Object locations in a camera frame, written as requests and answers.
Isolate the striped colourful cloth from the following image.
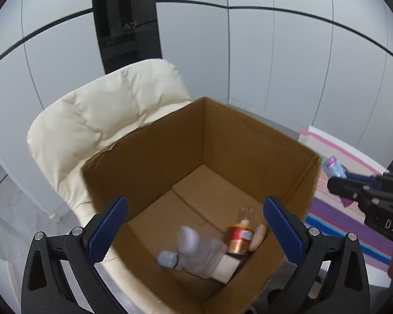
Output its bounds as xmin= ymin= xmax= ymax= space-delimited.
xmin=298 ymin=130 xmax=393 ymax=265

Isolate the cream padded chair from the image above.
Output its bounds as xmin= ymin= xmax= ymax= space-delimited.
xmin=26 ymin=59 xmax=197 ymax=269

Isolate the glass bottle with pink cap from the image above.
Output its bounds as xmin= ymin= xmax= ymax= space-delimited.
xmin=238 ymin=204 xmax=254 ymax=228

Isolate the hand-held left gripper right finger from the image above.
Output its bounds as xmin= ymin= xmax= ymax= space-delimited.
xmin=263 ymin=195 xmax=370 ymax=314

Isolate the gold and red can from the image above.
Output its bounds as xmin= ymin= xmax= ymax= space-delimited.
xmin=225 ymin=224 xmax=253 ymax=257

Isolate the beige wooden piece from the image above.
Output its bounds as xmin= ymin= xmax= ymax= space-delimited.
xmin=250 ymin=224 xmax=266 ymax=252

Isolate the black glass cabinet panel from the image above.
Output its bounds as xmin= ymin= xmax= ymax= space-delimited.
xmin=91 ymin=0 xmax=162 ymax=76

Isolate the clear plastic container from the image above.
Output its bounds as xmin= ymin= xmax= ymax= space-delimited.
xmin=183 ymin=238 xmax=228 ymax=278

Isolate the small white carton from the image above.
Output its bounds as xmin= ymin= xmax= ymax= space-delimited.
xmin=210 ymin=253 xmax=244 ymax=283

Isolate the brown cardboard box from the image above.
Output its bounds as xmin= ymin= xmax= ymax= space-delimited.
xmin=81 ymin=96 xmax=322 ymax=313

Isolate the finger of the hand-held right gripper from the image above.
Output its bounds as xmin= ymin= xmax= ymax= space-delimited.
xmin=344 ymin=172 xmax=392 ymax=185
xmin=327 ymin=177 xmax=377 ymax=203

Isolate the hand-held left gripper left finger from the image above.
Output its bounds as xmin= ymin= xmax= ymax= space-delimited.
xmin=21 ymin=195 xmax=130 ymax=314

